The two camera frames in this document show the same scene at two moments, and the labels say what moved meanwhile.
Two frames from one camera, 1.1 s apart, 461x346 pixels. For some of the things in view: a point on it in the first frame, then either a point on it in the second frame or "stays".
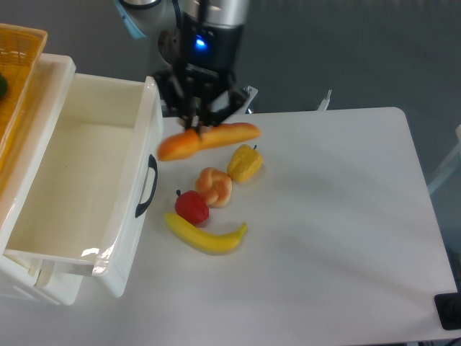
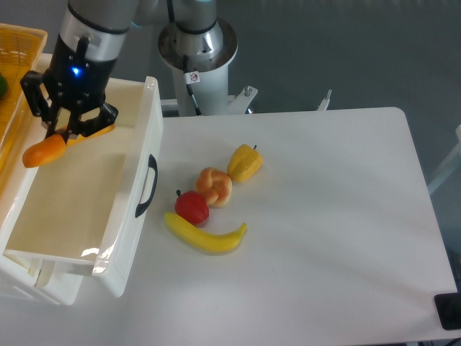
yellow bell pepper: (244, 162) stays
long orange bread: (187, 143) → (44, 149)
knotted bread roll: (215, 186) stays
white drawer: (91, 201) stays
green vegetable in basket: (3, 86) stays
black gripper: (199, 94) → (75, 81)
